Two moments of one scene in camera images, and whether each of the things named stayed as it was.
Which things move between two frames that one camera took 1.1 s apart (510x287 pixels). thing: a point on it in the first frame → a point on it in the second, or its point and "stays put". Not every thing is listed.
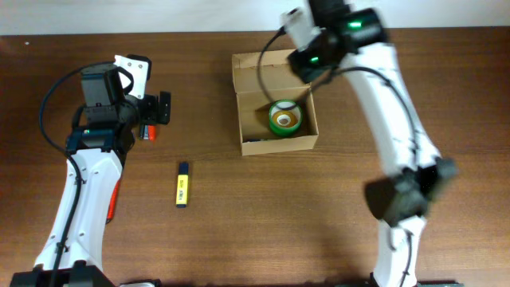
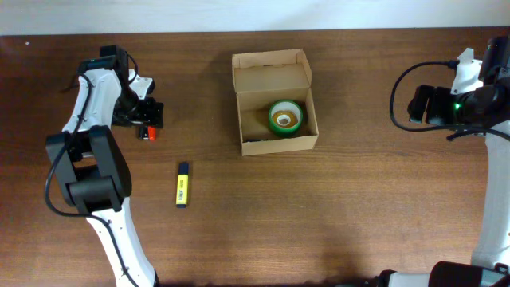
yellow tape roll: (285, 119) stays put
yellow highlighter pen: (182, 185) stays put
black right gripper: (305, 72) → (434, 114)
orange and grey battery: (147, 131) stays put
